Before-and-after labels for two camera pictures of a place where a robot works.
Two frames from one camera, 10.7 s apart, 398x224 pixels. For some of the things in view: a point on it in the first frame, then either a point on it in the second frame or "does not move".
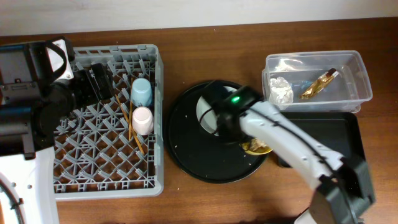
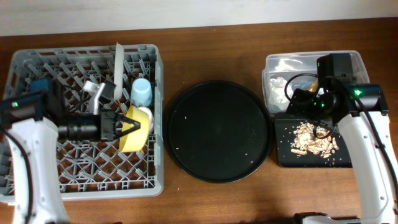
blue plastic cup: x=141 y=92 does not move
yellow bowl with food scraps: x=255 y=147 to x=135 y=140
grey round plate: x=207 y=117 to x=119 y=79
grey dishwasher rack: x=114 y=147 does not move
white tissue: x=280 y=91 does not move
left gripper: x=94 y=82 to x=107 y=125
